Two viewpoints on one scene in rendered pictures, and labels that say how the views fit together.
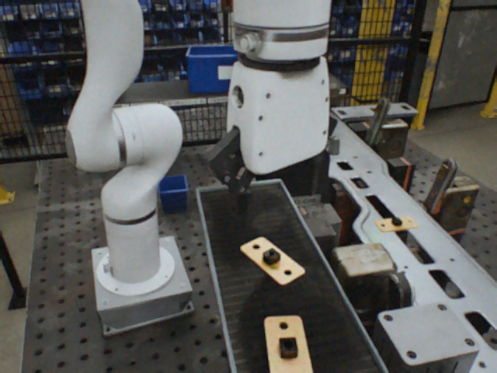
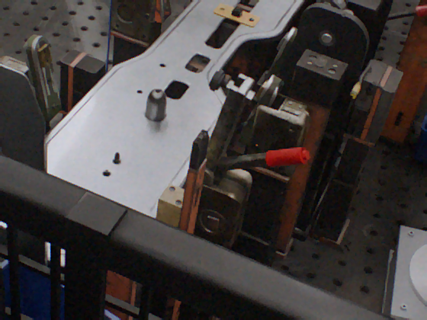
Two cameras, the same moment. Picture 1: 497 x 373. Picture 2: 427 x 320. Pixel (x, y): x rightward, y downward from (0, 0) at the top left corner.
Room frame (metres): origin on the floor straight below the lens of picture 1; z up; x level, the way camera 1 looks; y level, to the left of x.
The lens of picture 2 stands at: (1.83, 0.33, 1.82)
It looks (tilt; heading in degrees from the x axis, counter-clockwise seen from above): 42 degrees down; 208
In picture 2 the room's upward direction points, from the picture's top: 11 degrees clockwise
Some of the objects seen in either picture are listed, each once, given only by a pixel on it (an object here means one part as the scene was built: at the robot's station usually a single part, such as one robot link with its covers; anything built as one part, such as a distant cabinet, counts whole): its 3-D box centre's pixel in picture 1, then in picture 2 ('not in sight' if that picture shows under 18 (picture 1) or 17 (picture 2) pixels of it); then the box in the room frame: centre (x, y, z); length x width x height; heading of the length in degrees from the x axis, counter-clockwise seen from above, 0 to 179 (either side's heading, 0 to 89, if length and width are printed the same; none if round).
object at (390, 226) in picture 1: (396, 222); (236, 13); (0.68, -0.30, 1.01); 0.08 x 0.04 x 0.01; 101
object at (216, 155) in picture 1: (239, 147); not in sight; (0.36, 0.01, 1.33); 0.08 x 0.01 x 0.06; 127
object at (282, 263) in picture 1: (271, 256); not in sight; (0.39, -0.03, 1.17); 0.08 x 0.04 x 0.01; 37
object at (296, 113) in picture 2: not in sight; (265, 192); (0.92, -0.05, 0.88); 0.11 x 0.09 x 0.37; 102
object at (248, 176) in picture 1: (248, 159); not in sight; (0.36, 0.00, 1.31); 0.05 x 0.03 x 0.05; 127
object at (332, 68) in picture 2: not in sight; (294, 162); (0.85, -0.05, 0.91); 0.07 x 0.05 x 0.42; 102
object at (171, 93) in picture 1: (227, 89); not in sight; (1.52, 0.08, 1.02); 0.90 x 0.22 x 0.03; 102
